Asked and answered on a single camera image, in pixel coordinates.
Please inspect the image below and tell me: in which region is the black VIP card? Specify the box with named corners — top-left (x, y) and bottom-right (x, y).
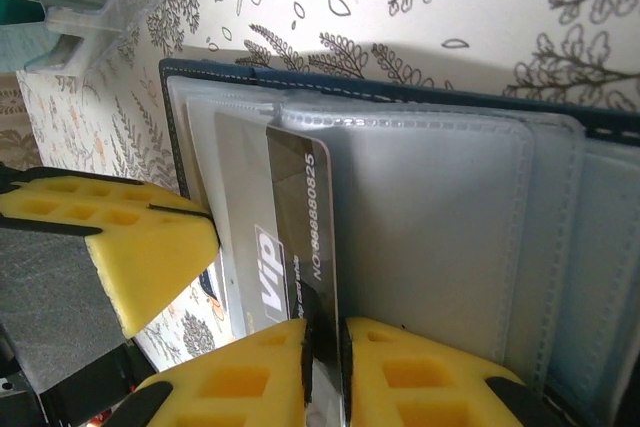
top-left (213, 111), bottom-right (347, 427)

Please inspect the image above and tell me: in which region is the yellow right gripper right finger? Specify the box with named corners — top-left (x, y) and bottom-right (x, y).
top-left (339, 315), bottom-right (574, 427)

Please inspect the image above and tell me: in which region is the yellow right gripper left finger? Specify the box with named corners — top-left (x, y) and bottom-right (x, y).
top-left (119, 319), bottom-right (315, 427)

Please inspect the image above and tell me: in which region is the clear acrylic card stand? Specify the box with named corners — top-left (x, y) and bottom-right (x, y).
top-left (0, 0), bottom-right (201, 73)

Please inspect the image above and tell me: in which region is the navy blue card holder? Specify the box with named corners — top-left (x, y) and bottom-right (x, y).
top-left (158, 56), bottom-right (640, 427)

